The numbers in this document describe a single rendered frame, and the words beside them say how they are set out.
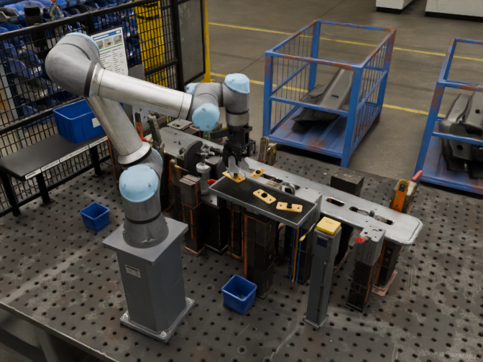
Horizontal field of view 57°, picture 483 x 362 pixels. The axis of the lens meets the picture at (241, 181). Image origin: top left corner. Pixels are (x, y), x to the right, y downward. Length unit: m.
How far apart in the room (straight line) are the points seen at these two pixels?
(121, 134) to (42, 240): 0.96
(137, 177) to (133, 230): 0.18
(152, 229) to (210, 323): 0.49
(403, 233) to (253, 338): 0.67
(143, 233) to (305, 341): 0.71
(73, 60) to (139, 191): 0.41
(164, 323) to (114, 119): 0.75
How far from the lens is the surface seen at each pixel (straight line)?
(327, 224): 1.48
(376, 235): 1.63
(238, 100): 1.39
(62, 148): 2.30
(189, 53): 5.33
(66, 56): 1.29
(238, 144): 1.46
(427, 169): 3.90
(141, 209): 1.42
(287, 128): 4.27
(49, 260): 2.17
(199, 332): 1.75
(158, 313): 1.67
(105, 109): 1.43
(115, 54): 2.59
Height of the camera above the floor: 2.08
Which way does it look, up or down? 34 degrees down
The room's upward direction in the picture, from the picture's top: straight up
